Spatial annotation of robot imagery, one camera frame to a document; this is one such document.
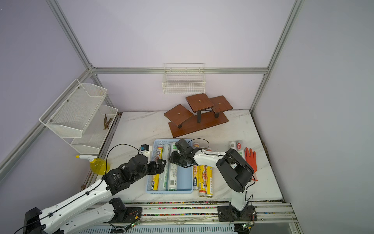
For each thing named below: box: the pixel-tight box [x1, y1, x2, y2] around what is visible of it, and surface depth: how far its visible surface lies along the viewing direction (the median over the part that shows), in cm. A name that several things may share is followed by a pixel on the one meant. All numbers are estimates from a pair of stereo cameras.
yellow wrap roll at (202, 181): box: [198, 164, 206, 198], surface depth 83 cm
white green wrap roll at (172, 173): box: [167, 142, 178, 192], surface depth 81 cm
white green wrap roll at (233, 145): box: [228, 140, 237, 151], surface depth 98 cm
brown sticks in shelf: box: [103, 113, 113, 130], surface depth 97 cm
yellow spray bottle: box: [75, 154, 111, 176], surface depth 83 cm
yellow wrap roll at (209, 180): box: [205, 165, 214, 198], surface depth 83 cm
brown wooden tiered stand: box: [163, 93, 234, 139], surface depth 103 cm
